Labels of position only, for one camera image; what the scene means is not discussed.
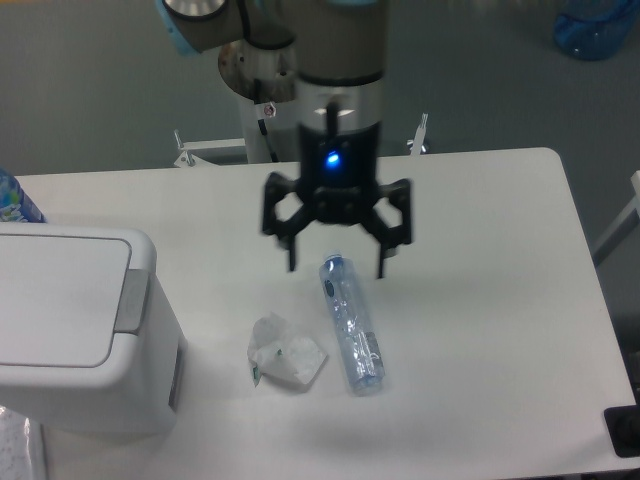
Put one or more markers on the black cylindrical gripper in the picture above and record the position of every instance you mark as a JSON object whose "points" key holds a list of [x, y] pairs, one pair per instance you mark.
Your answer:
{"points": [[340, 165]]}

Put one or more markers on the white push-top trash can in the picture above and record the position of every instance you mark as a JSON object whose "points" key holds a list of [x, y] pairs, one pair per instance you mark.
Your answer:
{"points": [[89, 340]]}

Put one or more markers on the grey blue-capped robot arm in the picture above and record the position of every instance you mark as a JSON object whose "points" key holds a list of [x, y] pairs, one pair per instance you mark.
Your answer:
{"points": [[335, 51]]}

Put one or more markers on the metal clamp screw right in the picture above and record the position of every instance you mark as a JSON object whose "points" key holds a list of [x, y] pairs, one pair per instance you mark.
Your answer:
{"points": [[418, 144]]}

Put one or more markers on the clear crushed plastic bottle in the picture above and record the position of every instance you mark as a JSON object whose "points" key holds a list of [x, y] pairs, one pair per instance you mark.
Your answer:
{"points": [[359, 348]]}

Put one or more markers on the crumpled white paper wrapper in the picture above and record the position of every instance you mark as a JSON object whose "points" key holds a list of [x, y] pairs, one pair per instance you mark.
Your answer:
{"points": [[282, 352]]}

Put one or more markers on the blue plastic water jug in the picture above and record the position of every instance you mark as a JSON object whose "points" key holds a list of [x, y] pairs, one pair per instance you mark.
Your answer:
{"points": [[593, 30]]}

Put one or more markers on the blue labelled drink bottle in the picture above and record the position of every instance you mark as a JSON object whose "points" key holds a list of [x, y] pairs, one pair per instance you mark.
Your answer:
{"points": [[16, 205]]}

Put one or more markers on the black device at table edge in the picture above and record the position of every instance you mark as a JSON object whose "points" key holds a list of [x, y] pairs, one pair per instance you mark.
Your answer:
{"points": [[623, 427]]}

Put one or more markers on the white speckled bag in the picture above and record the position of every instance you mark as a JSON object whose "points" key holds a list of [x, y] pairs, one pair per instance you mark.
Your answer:
{"points": [[22, 447]]}

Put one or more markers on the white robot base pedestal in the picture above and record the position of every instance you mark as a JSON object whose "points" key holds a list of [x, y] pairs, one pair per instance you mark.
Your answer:
{"points": [[269, 130]]}

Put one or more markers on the white table clamp bracket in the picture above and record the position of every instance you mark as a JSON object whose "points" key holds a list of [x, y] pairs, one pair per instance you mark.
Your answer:
{"points": [[224, 152]]}

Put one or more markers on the white frame at right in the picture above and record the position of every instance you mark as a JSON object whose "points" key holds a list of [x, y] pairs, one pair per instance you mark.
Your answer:
{"points": [[625, 222]]}

